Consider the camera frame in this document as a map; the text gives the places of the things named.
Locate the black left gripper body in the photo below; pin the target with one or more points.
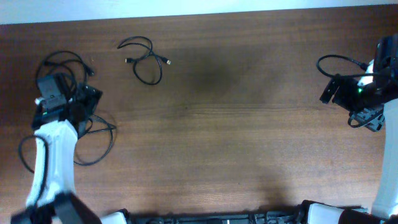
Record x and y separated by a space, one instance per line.
87 104

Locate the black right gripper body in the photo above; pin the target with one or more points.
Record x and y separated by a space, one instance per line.
357 101

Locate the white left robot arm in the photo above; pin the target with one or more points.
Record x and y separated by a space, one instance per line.
60 118

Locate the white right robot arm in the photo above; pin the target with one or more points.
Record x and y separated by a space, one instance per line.
381 71

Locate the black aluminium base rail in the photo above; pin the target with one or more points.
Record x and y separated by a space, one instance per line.
217 217

